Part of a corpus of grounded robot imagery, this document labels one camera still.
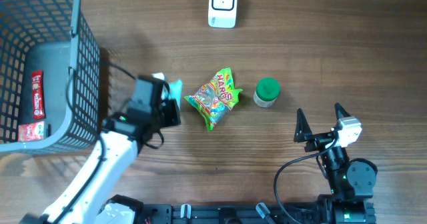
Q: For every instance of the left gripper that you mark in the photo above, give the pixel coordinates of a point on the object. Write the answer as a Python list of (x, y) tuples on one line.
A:
[(175, 117)]

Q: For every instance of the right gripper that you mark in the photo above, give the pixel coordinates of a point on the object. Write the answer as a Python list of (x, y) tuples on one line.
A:
[(303, 134)]

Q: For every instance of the teal tissue packet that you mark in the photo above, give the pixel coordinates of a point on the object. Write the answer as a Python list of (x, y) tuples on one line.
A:
[(174, 90)]

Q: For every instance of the green lid jar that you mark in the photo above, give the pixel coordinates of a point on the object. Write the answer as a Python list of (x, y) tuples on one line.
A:
[(266, 92)]

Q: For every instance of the green Haribo gummy bag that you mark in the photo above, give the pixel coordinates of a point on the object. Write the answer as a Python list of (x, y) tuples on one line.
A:
[(216, 98)]

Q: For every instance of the red snack stick packet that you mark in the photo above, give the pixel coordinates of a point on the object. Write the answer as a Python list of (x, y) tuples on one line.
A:
[(37, 95)]

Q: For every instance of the red white candy packet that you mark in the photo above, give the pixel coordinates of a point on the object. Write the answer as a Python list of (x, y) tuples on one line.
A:
[(31, 132)]

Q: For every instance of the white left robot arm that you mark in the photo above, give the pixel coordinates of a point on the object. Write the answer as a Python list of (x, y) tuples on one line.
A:
[(118, 145)]

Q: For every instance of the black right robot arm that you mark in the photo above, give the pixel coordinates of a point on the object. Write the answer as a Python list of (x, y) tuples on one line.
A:
[(351, 181)]

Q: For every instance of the white barcode scanner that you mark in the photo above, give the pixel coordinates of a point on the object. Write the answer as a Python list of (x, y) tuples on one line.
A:
[(222, 13)]

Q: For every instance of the grey plastic shopping basket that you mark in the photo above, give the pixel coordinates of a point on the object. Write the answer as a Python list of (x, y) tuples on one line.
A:
[(51, 36)]

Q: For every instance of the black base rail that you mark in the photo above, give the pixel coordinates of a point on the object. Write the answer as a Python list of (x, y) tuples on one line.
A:
[(233, 214)]

